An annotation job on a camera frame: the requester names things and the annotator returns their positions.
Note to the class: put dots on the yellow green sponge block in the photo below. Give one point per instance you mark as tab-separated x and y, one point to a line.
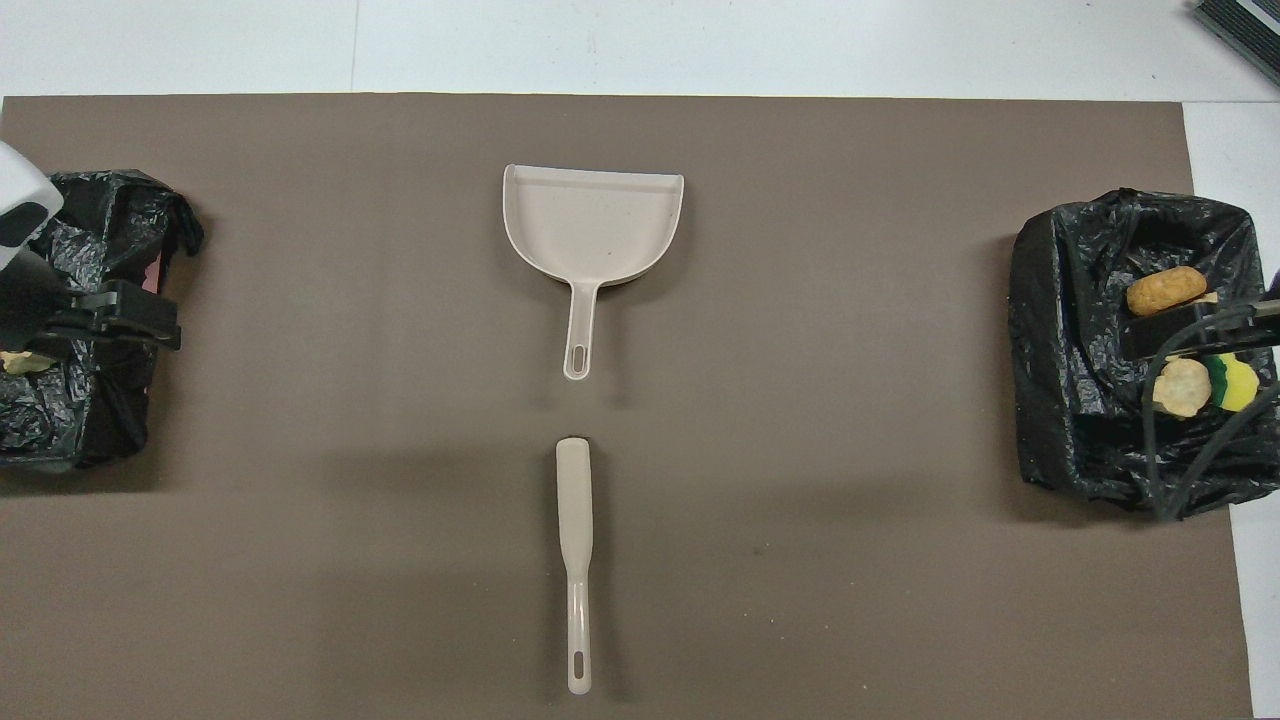
1238	385

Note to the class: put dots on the brown table mat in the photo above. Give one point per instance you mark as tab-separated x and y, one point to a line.
700	500

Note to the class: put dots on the beige plastic dustpan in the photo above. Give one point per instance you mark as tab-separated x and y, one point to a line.
590	220

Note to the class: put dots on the black-bagged bin with pink patch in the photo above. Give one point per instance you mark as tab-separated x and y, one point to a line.
110	400

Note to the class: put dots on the pale lobed bread chunk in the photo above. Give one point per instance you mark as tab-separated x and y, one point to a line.
1183	388

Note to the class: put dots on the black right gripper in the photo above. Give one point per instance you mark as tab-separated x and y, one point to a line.
1245	322

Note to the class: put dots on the black-bagged trash bin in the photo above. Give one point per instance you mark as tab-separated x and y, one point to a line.
1060	400

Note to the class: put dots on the beige hand brush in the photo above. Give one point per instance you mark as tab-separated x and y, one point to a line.
574	500

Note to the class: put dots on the brown bread roll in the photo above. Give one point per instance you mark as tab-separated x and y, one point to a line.
1165	290

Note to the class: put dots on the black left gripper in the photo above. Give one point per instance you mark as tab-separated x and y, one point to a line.
25	305

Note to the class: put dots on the dark grey ribbed panel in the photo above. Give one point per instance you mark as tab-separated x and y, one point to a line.
1245	25

